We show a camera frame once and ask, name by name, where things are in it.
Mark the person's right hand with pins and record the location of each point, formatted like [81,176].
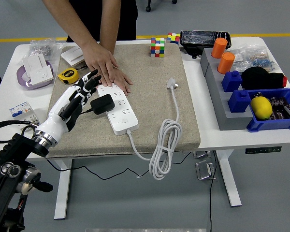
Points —
[100,62]

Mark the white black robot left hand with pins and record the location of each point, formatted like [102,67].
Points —
[55,116]

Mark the person's left hand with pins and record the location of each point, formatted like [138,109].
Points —
[123,81]

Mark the person's left forearm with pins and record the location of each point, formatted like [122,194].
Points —
[111,24]

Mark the person's right forearm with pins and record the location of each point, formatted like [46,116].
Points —
[67,19]

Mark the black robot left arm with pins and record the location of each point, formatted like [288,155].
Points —
[9,169]

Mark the white blue circuit breaker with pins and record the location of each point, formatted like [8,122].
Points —
[21,112]

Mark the yellow tape measure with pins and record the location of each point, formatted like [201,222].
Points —
[67,75]

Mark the grey-brown fabric mat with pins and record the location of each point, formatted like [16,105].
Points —
[145,108]

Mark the purple plate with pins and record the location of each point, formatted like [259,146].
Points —
[24,83]

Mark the large colourful puzzle cube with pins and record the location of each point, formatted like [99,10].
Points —
[157,48]

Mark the person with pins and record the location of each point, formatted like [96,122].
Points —
[125,17]

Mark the clear bag metal screws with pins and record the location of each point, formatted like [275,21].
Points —
[42,48]

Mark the small colourful puzzle cube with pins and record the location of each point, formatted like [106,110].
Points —
[173,38]

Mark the black chair base castor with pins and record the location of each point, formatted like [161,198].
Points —
[148,9]

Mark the small black device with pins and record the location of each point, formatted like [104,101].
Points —
[193,52]

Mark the white table leg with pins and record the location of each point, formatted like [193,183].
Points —
[228,178]
[62,193]

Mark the black plastic-wrapped box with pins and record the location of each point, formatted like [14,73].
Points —
[198,38]

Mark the grey stepped block base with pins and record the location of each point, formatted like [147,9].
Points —
[217,96]

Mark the orange plastic cylinder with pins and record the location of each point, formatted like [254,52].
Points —
[219,48]
[226,63]

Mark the small blue studded block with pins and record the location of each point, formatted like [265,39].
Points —
[231,82]

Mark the large blue studded block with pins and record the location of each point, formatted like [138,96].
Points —
[239,102]

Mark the clear bag white parts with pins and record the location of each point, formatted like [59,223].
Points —
[241,59]

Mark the black fabric bundle red end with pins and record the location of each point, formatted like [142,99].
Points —
[258,78]

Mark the clear bag blue parts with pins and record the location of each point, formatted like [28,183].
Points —
[262,60]

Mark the yellow lemon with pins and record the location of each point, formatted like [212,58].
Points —
[261,108]

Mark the blue plastic bin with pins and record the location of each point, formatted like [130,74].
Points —
[270,125]

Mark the black table control panel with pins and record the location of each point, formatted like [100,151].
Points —
[263,150]

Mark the dark capacitors pile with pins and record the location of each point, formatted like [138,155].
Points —
[284,107]

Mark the beige wall switch panel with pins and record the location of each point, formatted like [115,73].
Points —
[78,63]

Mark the white wall switch panel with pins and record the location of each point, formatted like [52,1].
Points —
[71,53]

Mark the white wall socket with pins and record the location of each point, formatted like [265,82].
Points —
[41,75]

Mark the white blank switch plate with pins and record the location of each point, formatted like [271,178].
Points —
[33,61]

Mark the small silver metal bracket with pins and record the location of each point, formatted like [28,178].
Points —
[201,154]

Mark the large silver metal bracket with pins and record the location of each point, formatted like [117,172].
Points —
[204,170]

